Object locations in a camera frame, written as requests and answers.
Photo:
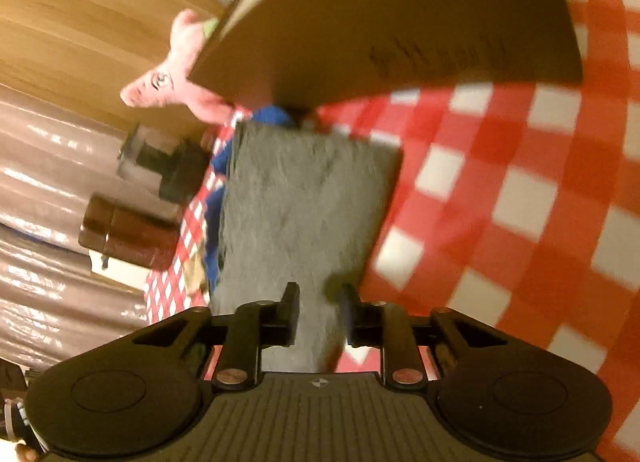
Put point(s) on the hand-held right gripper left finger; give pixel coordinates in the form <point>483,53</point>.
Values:
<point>291,317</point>

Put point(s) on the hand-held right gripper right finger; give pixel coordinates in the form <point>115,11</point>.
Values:
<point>350,322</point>

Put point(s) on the gray cloth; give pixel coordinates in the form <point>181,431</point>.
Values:
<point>300,202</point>

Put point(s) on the blue cloth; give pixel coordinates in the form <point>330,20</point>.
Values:
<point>216,202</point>
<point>270,116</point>

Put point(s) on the brown cardboard box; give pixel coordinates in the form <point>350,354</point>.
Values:
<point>375,7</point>

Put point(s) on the brown cylindrical canister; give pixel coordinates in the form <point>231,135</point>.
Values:
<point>130,234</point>

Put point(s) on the dark glass jar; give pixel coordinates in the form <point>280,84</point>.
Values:
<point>175,172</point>

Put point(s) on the red white checked tablecloth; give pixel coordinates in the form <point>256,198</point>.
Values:
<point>525,167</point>

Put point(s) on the pink starfish plush toy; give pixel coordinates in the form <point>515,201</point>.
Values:
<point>150,87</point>

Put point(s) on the brown sheer curtain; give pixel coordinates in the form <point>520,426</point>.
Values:
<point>50,167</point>

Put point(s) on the wooden door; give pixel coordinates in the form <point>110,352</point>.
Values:
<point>100,7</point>

